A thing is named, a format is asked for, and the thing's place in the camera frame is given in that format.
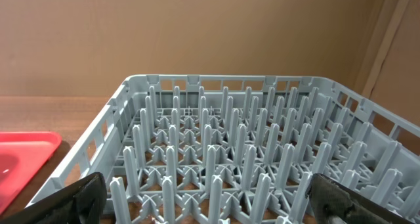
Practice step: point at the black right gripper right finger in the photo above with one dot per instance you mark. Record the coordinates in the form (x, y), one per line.
(333, 202)

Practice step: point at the grey dishwasher rack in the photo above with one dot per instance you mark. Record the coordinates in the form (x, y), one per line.
(264, 136)

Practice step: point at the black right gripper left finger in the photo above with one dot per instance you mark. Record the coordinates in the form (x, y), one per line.
(81, 202)

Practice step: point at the red serving tray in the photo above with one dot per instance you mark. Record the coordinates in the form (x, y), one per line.
(23, 154)

